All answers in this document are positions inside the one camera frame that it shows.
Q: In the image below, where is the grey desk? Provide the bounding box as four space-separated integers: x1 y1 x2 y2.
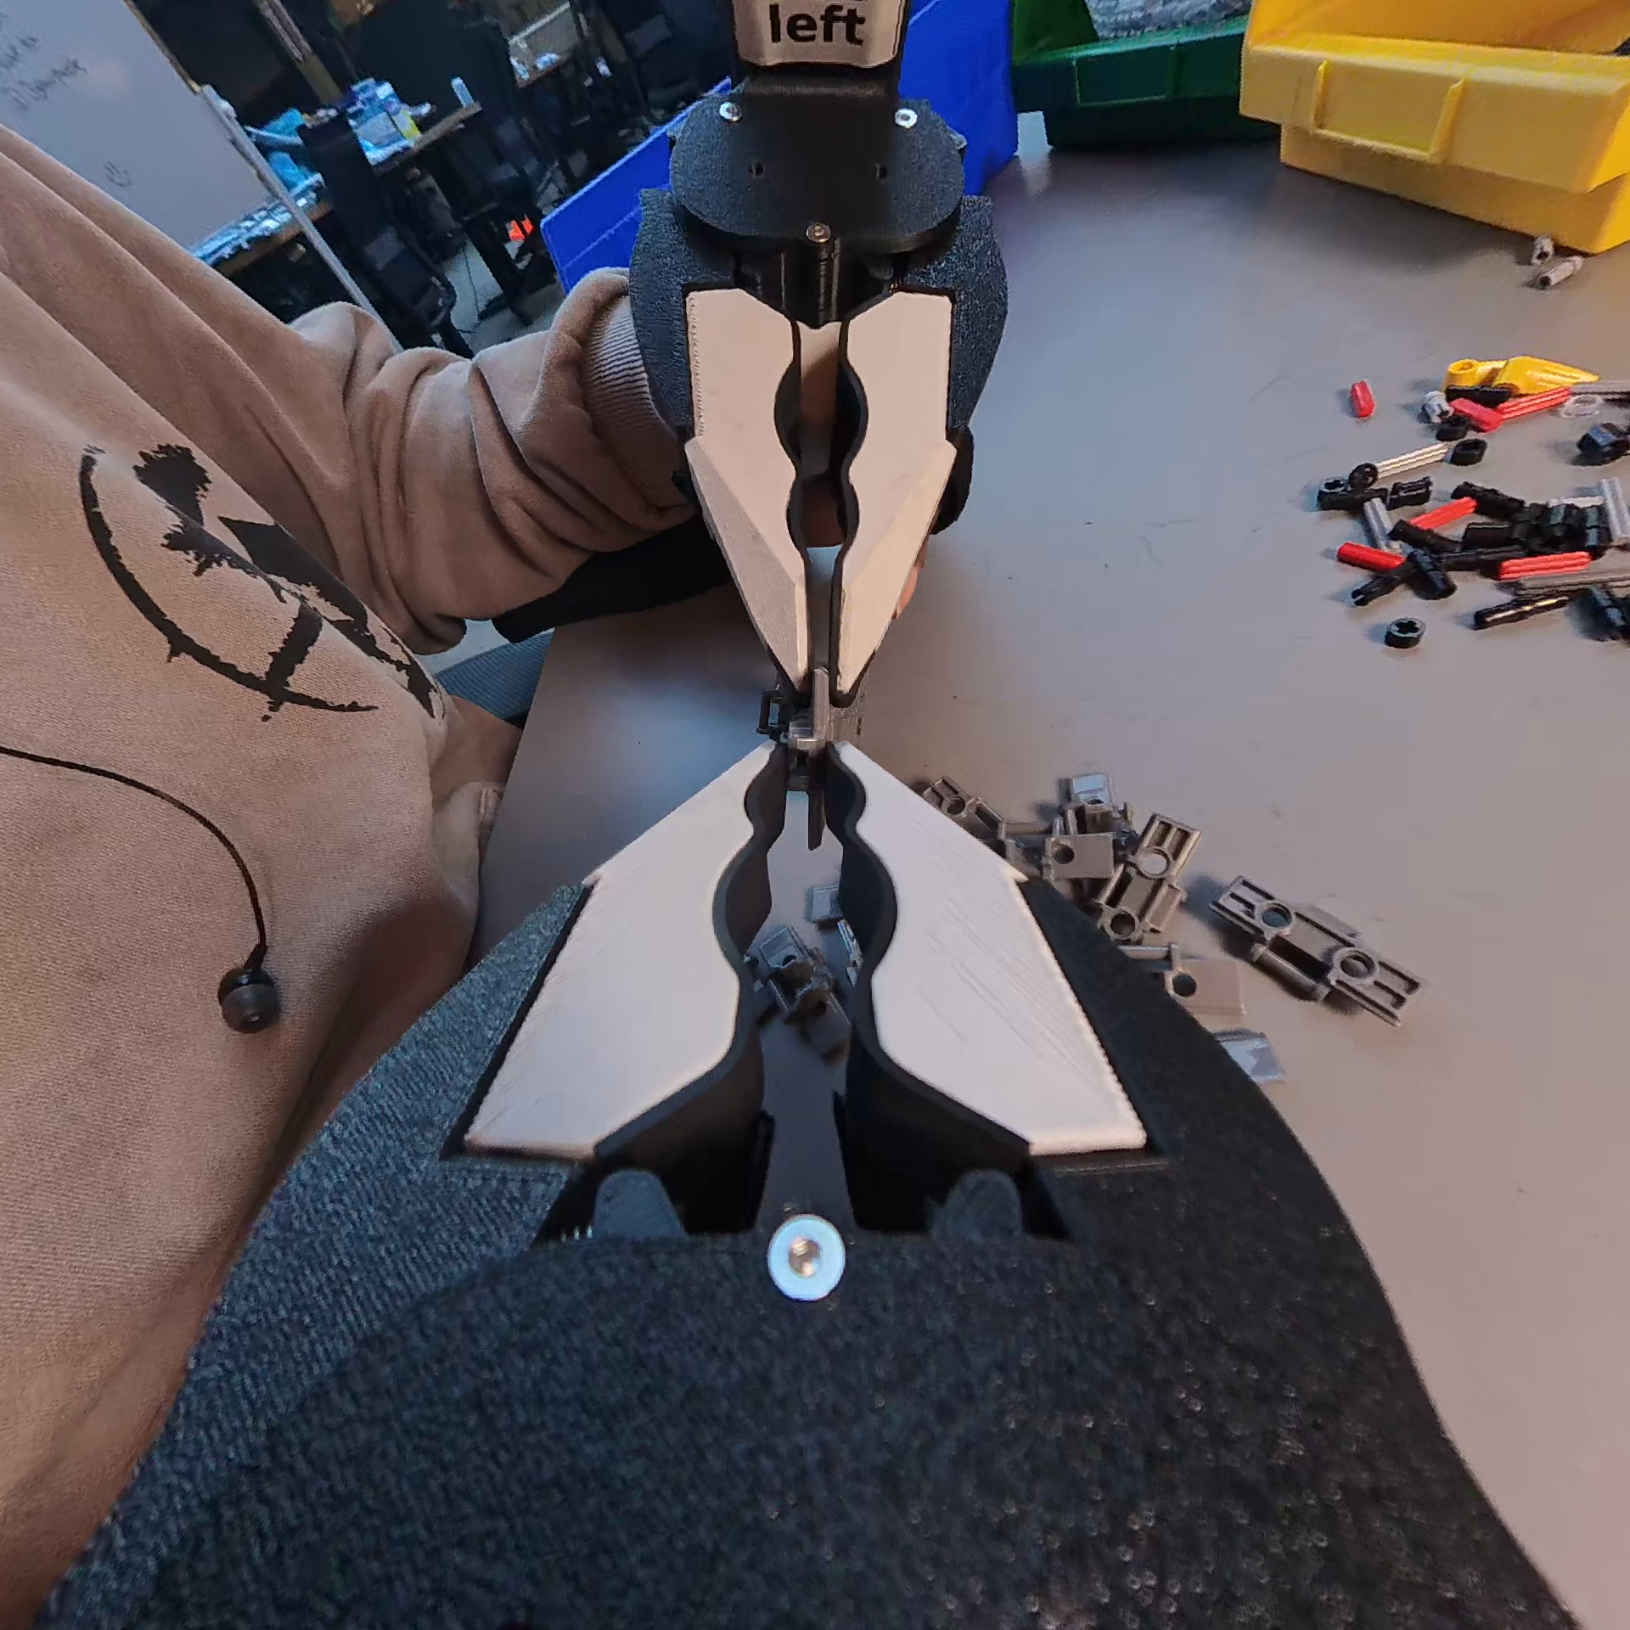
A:
471 141 1630 1630

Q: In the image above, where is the grey toy track chain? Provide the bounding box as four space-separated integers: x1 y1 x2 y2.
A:
756 663 869 853

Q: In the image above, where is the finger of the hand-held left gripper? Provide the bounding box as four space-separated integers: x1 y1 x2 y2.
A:
824 286 958 701
682 284 816 690

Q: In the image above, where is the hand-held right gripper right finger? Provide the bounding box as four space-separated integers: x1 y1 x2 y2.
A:
820 742 1148 1237

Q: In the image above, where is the heap of track links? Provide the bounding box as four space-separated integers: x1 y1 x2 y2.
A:
745 771 1288 1086

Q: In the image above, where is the whiteboard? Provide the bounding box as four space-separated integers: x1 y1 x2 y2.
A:
0 0 384 321

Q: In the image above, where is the cluttered work table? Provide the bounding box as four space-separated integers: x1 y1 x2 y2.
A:
195 77 485 276

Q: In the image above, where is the person's left forearm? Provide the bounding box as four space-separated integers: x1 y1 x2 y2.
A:
285 269 694 659

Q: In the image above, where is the black office chair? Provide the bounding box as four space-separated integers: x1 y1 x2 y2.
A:
298 115 473 352

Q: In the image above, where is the person's left hand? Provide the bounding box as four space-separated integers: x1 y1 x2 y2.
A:
620 313 700 505

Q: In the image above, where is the yellow plastic bin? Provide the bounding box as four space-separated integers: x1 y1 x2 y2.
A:
1237 0 1630 255

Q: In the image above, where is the grey chair seat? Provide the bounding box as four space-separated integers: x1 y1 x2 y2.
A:
432 637 549 729

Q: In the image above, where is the black chair armrest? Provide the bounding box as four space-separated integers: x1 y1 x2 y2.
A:
488 517 752 645

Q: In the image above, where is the blue plastic bin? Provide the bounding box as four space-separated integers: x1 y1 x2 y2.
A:
890 0 1020 193
541 121 741 296

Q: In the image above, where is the beige printed hoodie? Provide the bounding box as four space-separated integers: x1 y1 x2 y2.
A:
0 129 523 1608

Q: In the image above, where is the pile of small toy pins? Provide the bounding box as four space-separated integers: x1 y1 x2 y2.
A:
1317 354 1630 645

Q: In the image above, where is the green crate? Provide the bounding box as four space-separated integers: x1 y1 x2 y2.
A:
1010 0 1274 152

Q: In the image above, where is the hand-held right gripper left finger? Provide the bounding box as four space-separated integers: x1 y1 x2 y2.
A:
463 742 791 1237

